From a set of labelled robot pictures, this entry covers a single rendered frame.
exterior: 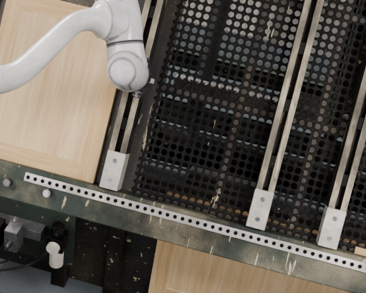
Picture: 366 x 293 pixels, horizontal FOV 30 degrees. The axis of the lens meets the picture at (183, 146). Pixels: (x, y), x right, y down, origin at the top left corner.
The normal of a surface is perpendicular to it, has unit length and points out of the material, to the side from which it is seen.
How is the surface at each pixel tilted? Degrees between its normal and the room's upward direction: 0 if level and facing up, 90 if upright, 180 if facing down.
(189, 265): 90
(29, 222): 0
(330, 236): 57
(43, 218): 90
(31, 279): 0
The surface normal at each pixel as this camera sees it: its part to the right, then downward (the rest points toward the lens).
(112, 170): -0.11, 0.04
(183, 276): -0.22, 0.55
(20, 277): 0.14, -0.79
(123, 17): 0.49, -0.02
